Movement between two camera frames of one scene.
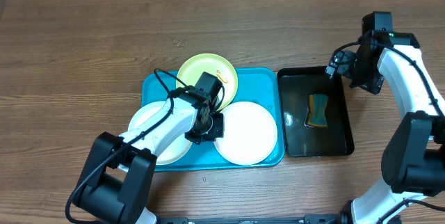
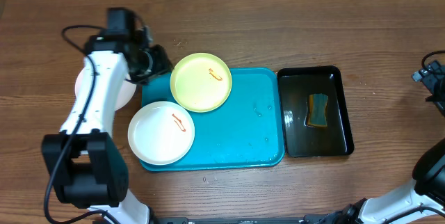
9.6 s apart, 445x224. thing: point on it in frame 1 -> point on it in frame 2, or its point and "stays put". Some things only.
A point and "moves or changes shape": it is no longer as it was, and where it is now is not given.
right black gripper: (373, 85) -> (430, 77)
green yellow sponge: (317, 115) stays put
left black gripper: (217, 131) -> (162, 65)
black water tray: (305, 140) stays put
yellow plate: (215, 65) moves or changes shape
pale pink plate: (250, 133) -> (126, 93)
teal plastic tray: (262, 86) stays put
